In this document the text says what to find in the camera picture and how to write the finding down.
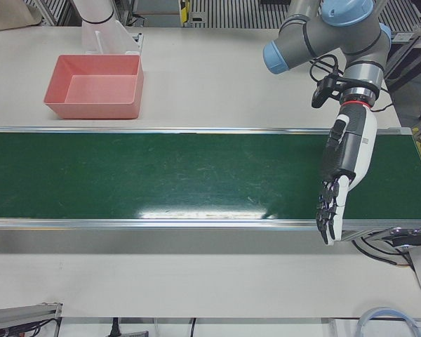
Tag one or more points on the aluminium profile bar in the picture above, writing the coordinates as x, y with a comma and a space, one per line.
21, 314

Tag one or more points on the aluminium frame structure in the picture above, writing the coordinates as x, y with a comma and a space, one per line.
412, 42

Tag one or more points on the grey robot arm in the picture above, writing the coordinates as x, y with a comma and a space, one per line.
322, 35

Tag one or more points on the light blue translucent tube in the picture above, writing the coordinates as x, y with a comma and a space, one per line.
386, 310

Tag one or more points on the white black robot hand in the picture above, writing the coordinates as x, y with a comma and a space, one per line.
358, 140

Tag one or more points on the pink plastic box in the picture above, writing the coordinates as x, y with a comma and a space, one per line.
98, 91

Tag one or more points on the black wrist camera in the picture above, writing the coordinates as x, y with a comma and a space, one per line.
322, 89

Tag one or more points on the beige fabric cover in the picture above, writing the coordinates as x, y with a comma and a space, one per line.
10, 14

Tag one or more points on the yellow black post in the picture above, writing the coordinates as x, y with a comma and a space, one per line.
184, 10

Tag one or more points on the ribbed metal grating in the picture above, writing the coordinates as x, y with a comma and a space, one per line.
238, 12

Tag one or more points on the white camera stand base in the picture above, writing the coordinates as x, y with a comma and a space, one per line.
94, 10

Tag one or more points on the green conveyor belt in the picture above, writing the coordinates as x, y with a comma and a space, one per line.
161, 172

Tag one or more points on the aluminium conveyor side rail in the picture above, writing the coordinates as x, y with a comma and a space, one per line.
161, 130
126, 231

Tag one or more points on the black silver camera device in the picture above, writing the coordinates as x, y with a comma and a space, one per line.
410, 235

